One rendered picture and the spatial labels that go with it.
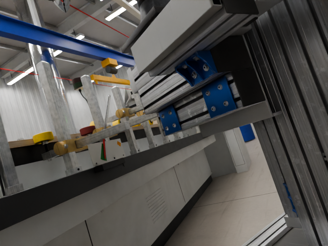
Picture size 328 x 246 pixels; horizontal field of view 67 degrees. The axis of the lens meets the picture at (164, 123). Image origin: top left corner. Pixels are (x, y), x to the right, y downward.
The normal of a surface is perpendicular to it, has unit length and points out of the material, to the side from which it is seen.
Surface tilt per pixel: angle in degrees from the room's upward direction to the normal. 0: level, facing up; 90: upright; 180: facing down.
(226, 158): 90
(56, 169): 90
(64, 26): 90
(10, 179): 90
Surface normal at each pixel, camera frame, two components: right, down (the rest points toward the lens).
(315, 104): -0.80, 0.22
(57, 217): 0.88, -0.32
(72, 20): -0.44, 0.07
